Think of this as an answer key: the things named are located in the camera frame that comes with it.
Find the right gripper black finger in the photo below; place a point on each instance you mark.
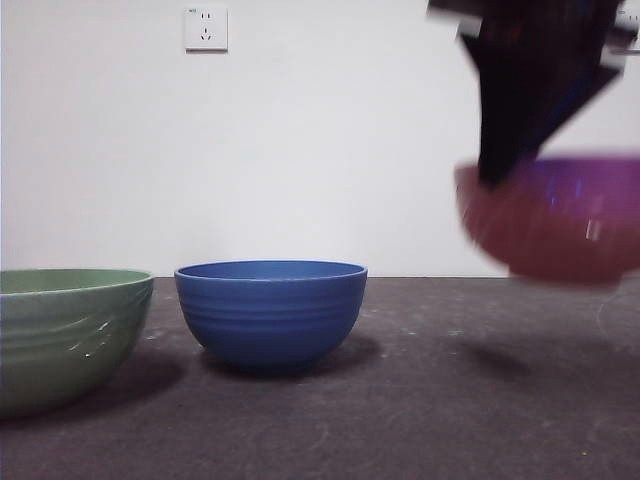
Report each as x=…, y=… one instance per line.
x=500, y=100
x=560, y=85

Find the red ribbed bowl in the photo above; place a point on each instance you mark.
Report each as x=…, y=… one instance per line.
x=545, y=230

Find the green ribbed bowl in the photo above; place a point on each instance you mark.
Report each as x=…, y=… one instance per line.
x=60, y=340

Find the blue ribbed bowl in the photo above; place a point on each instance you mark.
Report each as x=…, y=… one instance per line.
x=270, y=320

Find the white wall socket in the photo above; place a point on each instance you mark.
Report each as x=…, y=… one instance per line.
x=206, y=27
x=631, y=44

